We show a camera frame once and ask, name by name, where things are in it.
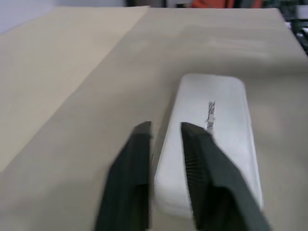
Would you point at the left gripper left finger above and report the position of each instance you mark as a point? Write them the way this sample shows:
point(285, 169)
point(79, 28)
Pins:
point(127, 183)

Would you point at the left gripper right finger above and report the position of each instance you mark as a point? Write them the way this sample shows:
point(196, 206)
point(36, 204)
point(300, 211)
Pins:
point(216, 192)

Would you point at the white plastic pencil case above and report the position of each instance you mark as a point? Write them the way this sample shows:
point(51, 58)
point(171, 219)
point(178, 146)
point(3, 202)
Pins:
point(216, 96)

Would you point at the orange red background object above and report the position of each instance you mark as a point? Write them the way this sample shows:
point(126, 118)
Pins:
point(223, 3)

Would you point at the dark background furniture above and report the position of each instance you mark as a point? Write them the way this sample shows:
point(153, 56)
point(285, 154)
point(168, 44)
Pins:
point(299, 21)

